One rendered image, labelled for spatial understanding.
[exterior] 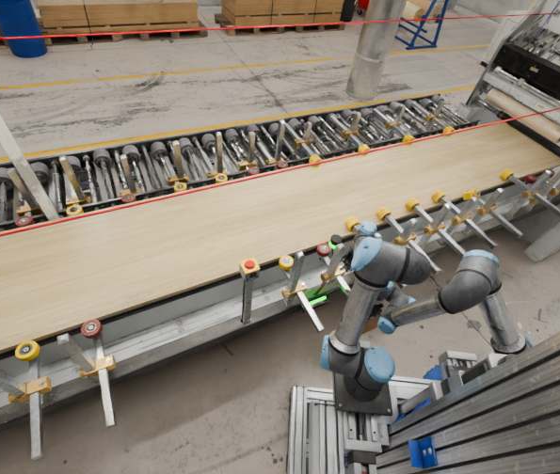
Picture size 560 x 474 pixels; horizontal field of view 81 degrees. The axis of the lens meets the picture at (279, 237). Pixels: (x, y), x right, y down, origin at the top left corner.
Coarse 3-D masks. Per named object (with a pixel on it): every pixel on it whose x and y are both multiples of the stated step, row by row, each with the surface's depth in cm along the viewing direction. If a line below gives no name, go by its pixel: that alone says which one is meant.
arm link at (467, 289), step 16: (464, 272) 111; (448, 288) 112; (464, 288) 108; (480, 288) 106; (416, 304) 125; (432, 304) 118; (448, 304) 111; (464, 304) 108; (384, 320) 138; (400, 320) 132; (416, 320) 127
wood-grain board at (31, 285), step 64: (256, 192) 218; (320, 192) 225; (384, 192) 232; (448, 192) 241; (0, 256) 166; (64, 256) 170; (128, 256) 174; (192, 256) 179; (256, 256) 184; (0, 320) 145; (64, 320) 148
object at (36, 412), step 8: (32, 360) 141; (32, 368) 139; (32, 376) 137; (32, 400) 132; (40, 400) 134; (32, 408) 130; (40, 408) 132; (32, 416) 128; (40, 416) 130; (32, 424) 127; (40, 424) 128; (32, 432) 125; (40, 432) 126; (32, 440) 123; (40, 440) 124; (32, 448) 122; (40, 448) 123; (32, 456) 120; (40, 456) 122
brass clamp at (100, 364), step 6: (96, 360) 145; (102, 360) 146; (114, 360) 149; (96, 366) 144; (102, 366) 144; (108, 366) 145; (114, 366) 147; (84, 372) 142; (90, 372) 142; (96, 372) 144; (84, 378) 142
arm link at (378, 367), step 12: (360, 348) 119; (372, 348) 118; (360, 360) 115; (372, 360) 114; (384, 360) 115; (360, 372) 114; (372, 372) 112; (384, 372) 112; (360, 384) 121; (372, 384) 116; (384, 384) 117
